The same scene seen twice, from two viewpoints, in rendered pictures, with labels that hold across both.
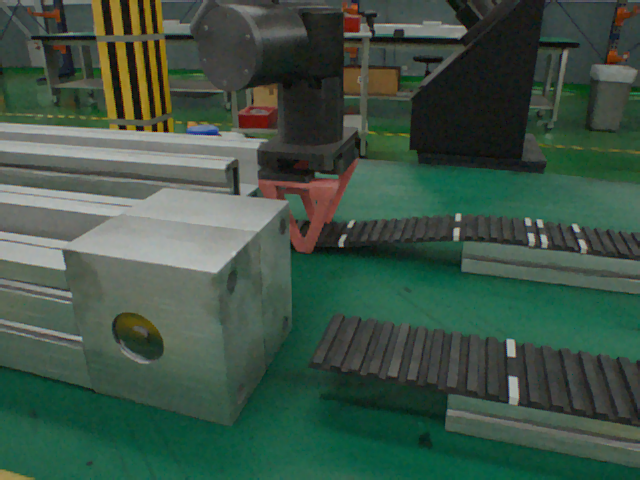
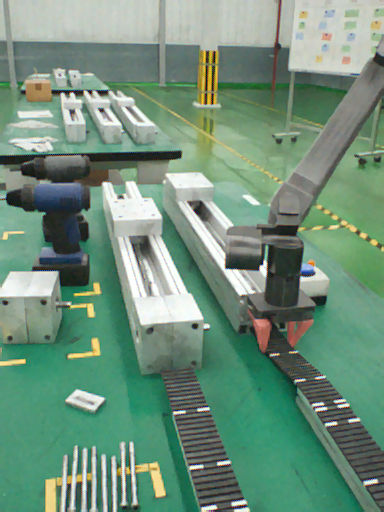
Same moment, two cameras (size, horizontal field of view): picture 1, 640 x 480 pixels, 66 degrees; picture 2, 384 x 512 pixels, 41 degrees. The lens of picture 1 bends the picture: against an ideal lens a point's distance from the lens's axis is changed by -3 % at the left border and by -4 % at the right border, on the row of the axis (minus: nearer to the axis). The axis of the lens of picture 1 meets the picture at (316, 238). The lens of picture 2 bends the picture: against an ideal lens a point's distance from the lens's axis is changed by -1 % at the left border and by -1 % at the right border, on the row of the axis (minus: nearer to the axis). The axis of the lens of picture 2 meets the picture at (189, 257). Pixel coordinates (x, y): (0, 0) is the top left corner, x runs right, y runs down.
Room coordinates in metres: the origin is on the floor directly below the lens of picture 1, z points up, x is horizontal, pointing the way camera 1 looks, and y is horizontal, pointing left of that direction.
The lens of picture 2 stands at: (-0.08, -0.59, 1.28)
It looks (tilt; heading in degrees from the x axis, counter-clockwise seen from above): 23 degrees down; 60
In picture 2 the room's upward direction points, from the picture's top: 2 degrees clockwise
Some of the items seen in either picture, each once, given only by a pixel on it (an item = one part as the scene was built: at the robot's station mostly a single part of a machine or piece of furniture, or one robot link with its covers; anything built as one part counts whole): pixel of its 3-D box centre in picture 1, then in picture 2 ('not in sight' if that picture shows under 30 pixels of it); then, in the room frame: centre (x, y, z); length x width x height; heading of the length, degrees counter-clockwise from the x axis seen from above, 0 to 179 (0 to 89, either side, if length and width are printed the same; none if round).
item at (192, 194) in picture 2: not in sight; (188, 190); (0.65, 0.68, 0.87); 0.16 x 0.11 x 0.07; 73
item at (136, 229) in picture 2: not in sight; (134, 221); (0.40, 0.50, 0.87); 0.16 x 0.11 x 0.07; 73
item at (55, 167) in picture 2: not in sight; (52, 198); (0.26, 0.71, 0.89); 0.20 x 0.08 x 0.22; 169
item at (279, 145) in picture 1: (310, 116); (281, 289); (0.45, 0.00, 0.90); 0.10 x 0.07 x 0.07; 163
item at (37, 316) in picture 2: not in sight; (38, 306); (0.10, 0.26, 0.83); 0.11 x 0.10 x 0.10; 156
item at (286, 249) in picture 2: (305, 43); (281, 255); (0.44, 0.01, 0.96); 0.07 x 0.06 x 0.07; 145
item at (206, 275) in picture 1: (203, 285); (174, 332); (0.28, 0.07, 0.83); 0.12 x 0.09 x 0.10; 163
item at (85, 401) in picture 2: not in sight; (85, 401); (0.10, 0.02, 0.78); 0.05 x 0.03 x 0.01; 128
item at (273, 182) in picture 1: (307, 198); (271, 327); (0.43, 0.01, 0.83); 0.07 x 0.07 x 0.09; 73
